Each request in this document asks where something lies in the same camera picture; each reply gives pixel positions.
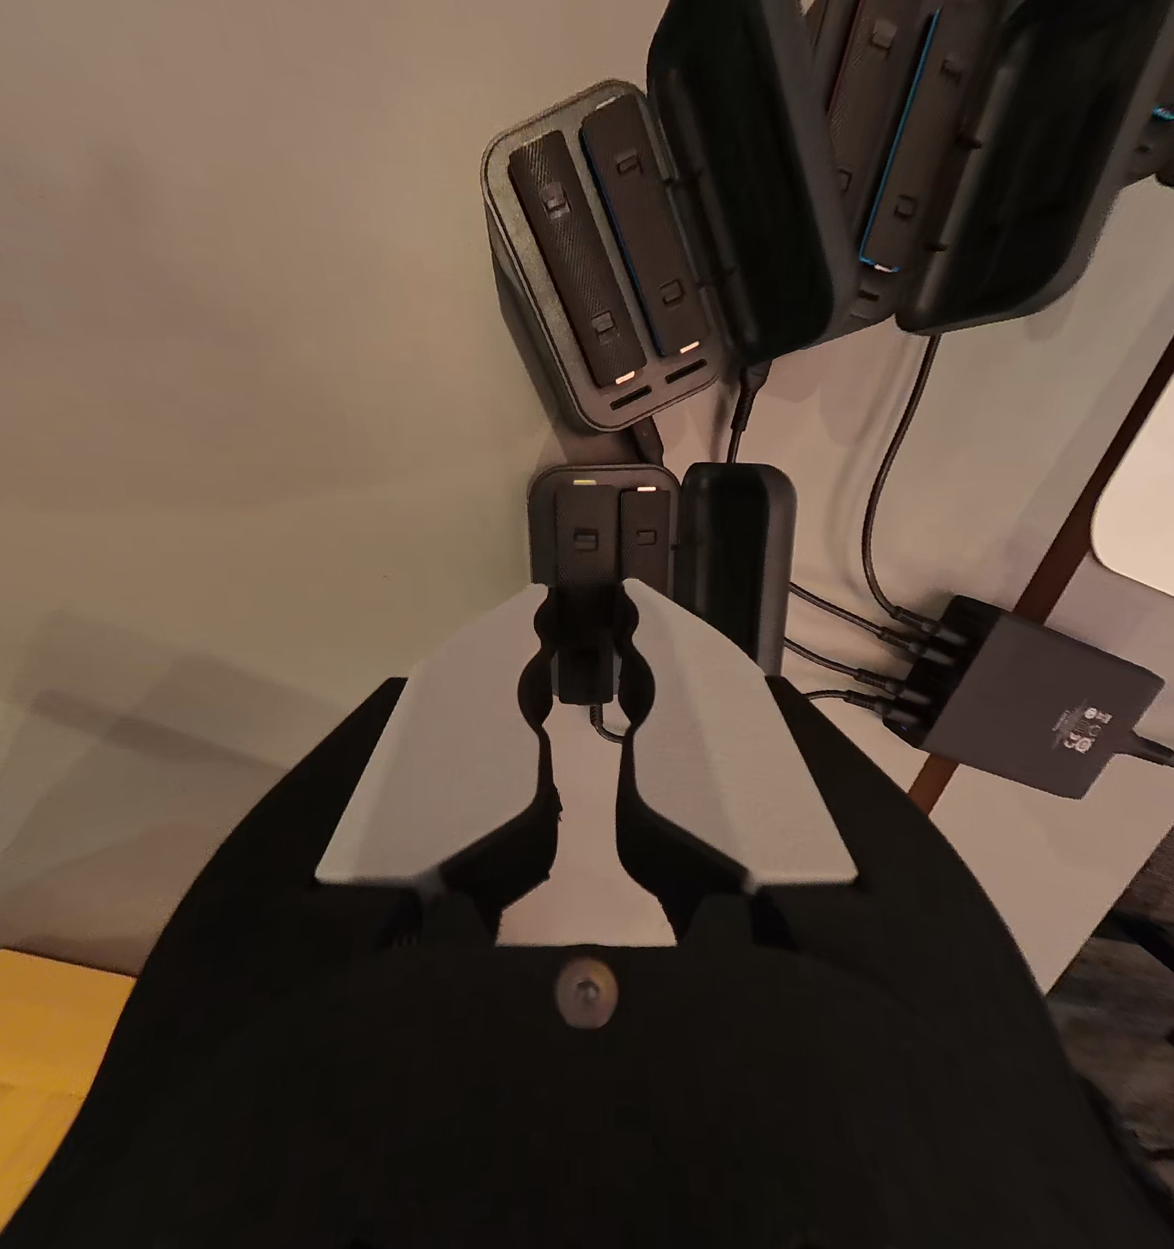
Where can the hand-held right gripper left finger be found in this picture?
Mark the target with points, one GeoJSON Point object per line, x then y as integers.
{"type": "Point", "coordinates": [430, 771]}

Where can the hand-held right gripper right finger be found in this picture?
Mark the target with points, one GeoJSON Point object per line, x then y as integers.
{"type": "Point", "coordinates": [732, 771]}

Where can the yellow plastic bin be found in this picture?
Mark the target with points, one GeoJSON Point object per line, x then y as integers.
{"type": "Point", "coordinates": [30, 1053]}

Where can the black battery with orange edge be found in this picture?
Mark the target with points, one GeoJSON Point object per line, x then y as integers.
{"type": "Point", "coordinates": [859, 97]}
{"type": "Point", "coordinates": [576, 264]}

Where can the black power adapter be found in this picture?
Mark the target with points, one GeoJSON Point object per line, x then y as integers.
{"type": "Point", "coordinates": [1034, 693]}

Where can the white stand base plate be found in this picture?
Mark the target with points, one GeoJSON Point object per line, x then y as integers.
{"type": "Point", "coordinates": [1161, 507]}

